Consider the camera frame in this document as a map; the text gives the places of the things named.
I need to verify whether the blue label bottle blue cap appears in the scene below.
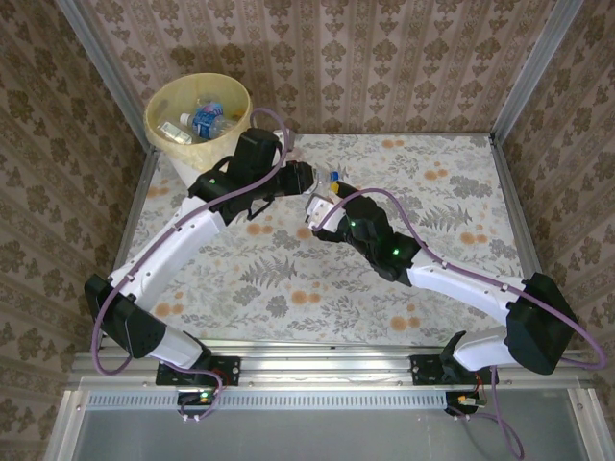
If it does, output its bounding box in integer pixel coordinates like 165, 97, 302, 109
311, 165, 345, 196

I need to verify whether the squat blue label bottle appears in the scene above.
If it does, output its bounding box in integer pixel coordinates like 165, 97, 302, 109
179, 102, 228, 141

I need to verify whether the bottle green white label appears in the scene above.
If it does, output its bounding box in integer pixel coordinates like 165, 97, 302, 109
160, 121, 193, 145

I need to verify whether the white plastic bin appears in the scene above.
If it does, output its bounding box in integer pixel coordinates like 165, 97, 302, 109
143, 71, 255, 186

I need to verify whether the floral patterned table cover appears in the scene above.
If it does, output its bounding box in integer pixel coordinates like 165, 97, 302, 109
103, 133, 547, 350

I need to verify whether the black connector box yellow plug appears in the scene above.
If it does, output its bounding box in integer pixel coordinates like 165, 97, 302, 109
444, 391, 487, 417

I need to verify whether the grey metal base panel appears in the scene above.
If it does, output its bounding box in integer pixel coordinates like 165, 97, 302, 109
45, 388, 614, 461

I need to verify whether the black connector box green light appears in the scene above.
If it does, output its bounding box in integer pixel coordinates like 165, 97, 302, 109
176, 389, 217, 408

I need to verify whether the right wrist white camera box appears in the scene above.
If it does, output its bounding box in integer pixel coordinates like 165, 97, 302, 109
305, 194, 345, 231

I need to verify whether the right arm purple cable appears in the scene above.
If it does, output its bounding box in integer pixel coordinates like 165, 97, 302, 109
320, 187, 607, 458

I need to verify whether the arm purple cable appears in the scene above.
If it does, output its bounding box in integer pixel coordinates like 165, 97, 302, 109
320, 187, 607, 458
90, 108, 291, 424

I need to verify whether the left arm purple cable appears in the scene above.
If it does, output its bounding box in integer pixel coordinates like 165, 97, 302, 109
90, 108, 291, 424

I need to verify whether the aluminium side rail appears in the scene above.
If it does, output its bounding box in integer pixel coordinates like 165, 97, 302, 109
89, 148, 158, 354
488, 135, 569, 352

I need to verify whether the aluminium front frame rail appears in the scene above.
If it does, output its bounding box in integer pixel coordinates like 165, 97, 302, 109
66, 343, 595, 391

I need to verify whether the grey slotted cable duct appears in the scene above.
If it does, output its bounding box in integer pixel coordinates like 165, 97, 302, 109
86, 391, 453, 410

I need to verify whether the aluminium corner post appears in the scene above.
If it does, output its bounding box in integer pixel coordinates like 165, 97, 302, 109
55, 0, 145, 114
489, 0, 585, 145

